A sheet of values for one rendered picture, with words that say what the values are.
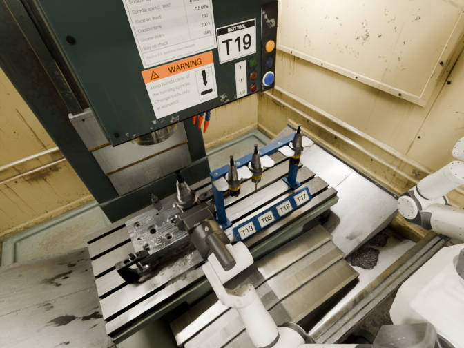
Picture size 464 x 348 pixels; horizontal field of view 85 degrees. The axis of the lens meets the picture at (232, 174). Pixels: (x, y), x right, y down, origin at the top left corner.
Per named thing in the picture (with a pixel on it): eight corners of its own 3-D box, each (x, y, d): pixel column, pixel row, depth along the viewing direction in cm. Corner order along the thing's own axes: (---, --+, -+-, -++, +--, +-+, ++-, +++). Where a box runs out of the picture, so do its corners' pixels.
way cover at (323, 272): (361, 276, 127) (371, 262, 116) (204, 404, 97) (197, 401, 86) (317, 233, 146) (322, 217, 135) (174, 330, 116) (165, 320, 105)
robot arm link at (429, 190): (460, 161, 75) (416, 188, 92) (431, 166, 74) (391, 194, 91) (484, 193, 70) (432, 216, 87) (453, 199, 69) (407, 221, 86)
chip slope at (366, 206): (387, 228, 145) (405, 199, 127) (294, 298, 122) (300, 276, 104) (285, 150, 201) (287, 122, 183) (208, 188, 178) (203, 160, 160)
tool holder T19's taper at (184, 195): (188, 188, 79) (184, 172, 74) (194, 197, 76) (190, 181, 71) (175, 194, 77) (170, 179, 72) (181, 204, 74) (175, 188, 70)
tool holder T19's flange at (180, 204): (191, 190, 81) (190, 185, 79) (199, 202, 77) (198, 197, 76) (173, 199, 79) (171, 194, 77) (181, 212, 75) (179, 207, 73)
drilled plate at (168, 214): (204, 232, 115) (201, 226, 112) (143, 266, 106) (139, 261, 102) (183, 200, 130) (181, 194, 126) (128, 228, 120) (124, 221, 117)
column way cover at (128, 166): (195, 163, 155) (175, 84, 119) (118, 199, 139) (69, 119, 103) (191, 159, 158) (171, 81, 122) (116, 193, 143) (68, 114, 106)
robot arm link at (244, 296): (228, 245, 68) (252, 288, 68) (199, 264, 66) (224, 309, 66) (234, 248, 62) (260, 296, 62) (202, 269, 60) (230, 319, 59)
